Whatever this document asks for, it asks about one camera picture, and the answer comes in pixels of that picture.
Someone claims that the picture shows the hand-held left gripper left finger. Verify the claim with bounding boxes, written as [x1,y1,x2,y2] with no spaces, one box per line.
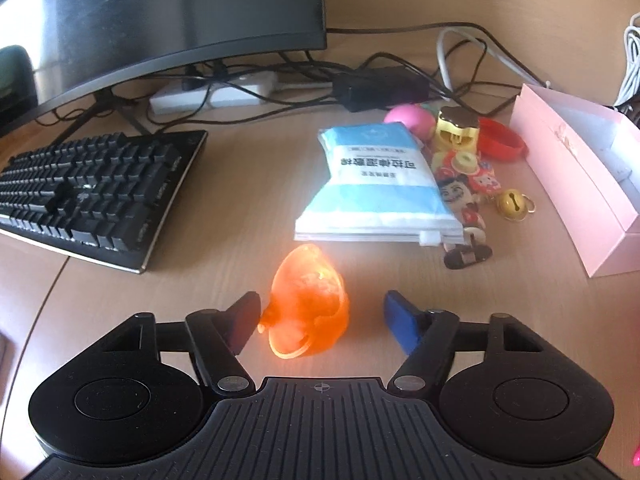
[95,291,262,398]

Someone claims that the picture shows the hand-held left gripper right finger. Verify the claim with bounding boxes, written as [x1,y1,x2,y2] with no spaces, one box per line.
[383,290,548,398]

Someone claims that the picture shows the orange translucent plastic toy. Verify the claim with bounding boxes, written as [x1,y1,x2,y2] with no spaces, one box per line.
[257,243,351,359]

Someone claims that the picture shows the blue and white packet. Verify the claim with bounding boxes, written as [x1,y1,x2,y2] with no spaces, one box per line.
[294,122,466,247]

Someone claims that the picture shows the red and yellow charm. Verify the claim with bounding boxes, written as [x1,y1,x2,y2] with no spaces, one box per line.
[430,150,456,176]

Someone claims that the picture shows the red bracelet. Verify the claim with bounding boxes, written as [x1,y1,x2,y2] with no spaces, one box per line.
[477,117,529,162]

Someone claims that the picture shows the pink cardboard box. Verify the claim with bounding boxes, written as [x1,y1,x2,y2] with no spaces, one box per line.
[509,83,640,278]

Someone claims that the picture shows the cartoon figure on black stand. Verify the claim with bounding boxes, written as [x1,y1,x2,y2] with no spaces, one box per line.
[442,200,493,271]

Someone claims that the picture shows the black and white face charm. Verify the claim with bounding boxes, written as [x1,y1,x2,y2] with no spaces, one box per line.
[435,172,473,206]

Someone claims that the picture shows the pink cat charm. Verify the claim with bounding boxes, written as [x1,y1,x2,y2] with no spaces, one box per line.
[470,162,503,196]

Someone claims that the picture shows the yellow round charm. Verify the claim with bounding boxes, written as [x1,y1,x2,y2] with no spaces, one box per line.
[452,150,481,173]

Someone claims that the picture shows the black keyboard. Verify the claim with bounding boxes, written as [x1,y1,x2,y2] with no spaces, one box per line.
[0,130,209,275]

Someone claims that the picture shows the pink ball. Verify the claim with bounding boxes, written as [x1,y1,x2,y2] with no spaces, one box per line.
[384,105,436,141]

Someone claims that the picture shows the white power strip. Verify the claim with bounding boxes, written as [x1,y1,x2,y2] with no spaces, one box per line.
[149,70,279,116]

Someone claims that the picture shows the black power adapter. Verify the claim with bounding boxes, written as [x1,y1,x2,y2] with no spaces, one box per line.
[332,66,432,112]

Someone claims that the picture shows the black monitor stand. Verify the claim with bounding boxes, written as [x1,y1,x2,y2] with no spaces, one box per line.
[59,85,151,137]

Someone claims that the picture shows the black computer monitor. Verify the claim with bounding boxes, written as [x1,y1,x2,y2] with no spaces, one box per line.
[0,0,328,138]

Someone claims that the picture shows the gold bell keychain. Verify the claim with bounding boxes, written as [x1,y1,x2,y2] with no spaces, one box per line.
[497,188,537,221]

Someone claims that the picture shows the thick white cable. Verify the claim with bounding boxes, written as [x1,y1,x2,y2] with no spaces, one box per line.
[436,27,551,91]

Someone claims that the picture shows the black cable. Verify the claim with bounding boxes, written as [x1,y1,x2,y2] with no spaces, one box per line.
[325,22,521,111]

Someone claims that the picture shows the coiled white cable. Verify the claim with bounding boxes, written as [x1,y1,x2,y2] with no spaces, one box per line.
[615,10,640,106]

